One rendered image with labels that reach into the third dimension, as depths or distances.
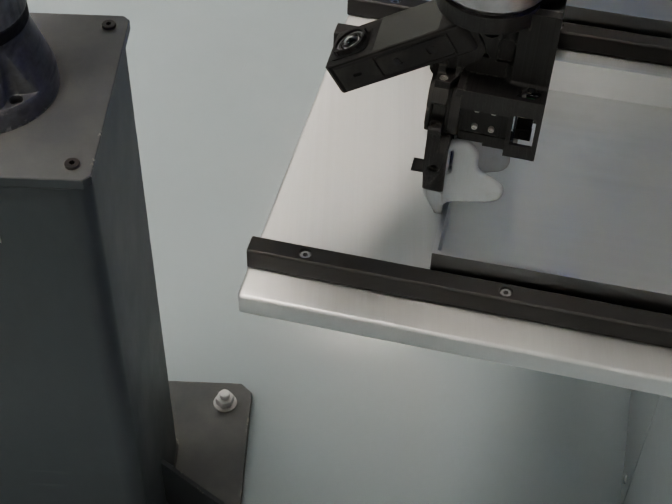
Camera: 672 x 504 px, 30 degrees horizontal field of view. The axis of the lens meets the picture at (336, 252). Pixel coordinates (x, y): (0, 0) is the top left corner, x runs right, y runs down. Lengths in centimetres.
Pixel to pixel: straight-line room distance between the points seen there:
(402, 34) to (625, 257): 27
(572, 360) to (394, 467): 101
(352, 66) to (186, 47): 176
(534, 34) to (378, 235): 24
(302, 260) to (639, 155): 32
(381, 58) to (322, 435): 114
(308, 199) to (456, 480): 96
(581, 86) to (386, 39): 31
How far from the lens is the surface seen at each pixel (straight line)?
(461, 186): 95
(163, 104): 250
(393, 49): 87
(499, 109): 87
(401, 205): 103
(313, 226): 101
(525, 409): 201
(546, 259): 100
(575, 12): 121
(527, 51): 86
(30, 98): 125
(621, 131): 112
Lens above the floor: 160
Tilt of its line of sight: 47 degrees down
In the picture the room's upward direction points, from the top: 2 degrees clockwise
